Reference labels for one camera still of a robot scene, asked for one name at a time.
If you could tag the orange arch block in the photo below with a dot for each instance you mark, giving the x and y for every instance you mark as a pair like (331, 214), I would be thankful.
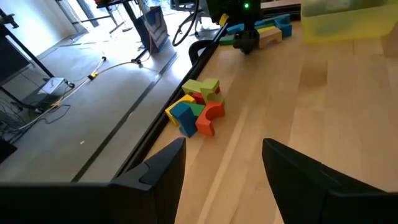
(206, 119)

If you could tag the red block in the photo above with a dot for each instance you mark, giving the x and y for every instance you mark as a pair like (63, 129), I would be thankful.
(198, 98)

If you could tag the blue bag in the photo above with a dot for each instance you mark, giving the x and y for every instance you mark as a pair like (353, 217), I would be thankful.
(154, 29)

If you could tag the wooden arch block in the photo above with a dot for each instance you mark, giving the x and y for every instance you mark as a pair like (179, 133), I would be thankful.
(270, 39)

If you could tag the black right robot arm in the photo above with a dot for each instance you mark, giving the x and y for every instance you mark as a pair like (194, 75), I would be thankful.
(239, 12)

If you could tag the flat green block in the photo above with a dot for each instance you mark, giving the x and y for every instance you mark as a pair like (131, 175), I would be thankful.
(227, 40)

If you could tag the black stand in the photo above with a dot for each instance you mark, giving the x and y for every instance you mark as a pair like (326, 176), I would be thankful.
(28, 46)

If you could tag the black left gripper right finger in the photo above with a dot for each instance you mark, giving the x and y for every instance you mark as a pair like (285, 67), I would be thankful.
(311, 193)

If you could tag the notched blue block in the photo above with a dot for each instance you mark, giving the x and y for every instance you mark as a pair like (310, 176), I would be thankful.
(284, 26)

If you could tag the flat yellow block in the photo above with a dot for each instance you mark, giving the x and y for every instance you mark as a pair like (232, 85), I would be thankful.
(266, 30)

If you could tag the black chair back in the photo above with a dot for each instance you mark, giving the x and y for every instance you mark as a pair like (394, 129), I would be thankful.
(196, 46)

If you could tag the white paper box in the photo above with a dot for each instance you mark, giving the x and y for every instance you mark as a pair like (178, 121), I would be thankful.
(51, 85)

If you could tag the yellow bin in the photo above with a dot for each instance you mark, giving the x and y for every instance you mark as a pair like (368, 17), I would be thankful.
(348, 25)

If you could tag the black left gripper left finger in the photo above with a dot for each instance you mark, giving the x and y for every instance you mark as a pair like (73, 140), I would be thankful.
(124, 199)

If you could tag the black desk frame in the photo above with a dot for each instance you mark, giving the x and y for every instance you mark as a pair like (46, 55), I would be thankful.
(130, 18)

